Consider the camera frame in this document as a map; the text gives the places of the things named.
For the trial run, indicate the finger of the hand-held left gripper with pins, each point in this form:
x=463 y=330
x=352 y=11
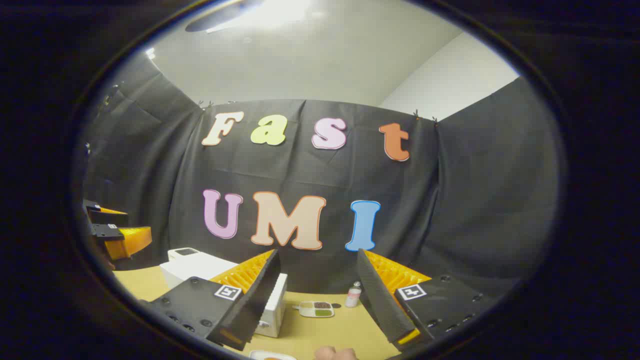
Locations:
x=107 y=217
x=127 y=240

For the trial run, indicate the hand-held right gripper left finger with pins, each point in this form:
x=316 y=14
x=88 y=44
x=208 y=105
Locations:
x=255 y=310

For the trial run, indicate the small white bottle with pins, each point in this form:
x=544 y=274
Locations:
x=353 y=296

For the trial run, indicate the white microwave oven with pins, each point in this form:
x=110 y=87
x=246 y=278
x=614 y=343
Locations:
x=200 y=268

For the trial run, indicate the white divided seasoning dish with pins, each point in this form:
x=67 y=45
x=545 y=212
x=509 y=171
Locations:
x=316 y=309

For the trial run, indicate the white plate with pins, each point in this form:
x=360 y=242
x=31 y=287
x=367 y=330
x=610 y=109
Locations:
x=257 y=354

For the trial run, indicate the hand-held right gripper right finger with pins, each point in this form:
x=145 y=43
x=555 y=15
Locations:
x=382 y=305

